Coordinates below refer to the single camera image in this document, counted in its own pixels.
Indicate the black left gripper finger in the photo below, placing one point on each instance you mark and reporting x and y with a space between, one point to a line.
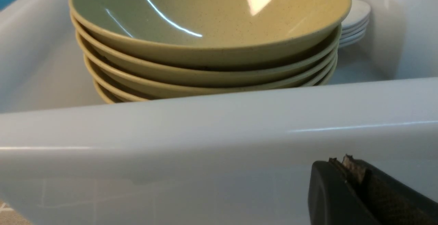
354 192

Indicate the bottom stacked tan bowl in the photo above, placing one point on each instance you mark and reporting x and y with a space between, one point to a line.
105 95

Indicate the stack of white sauce dishes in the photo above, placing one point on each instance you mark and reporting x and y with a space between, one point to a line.
355 24

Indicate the large white plastic bin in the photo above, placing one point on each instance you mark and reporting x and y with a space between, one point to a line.
69 159

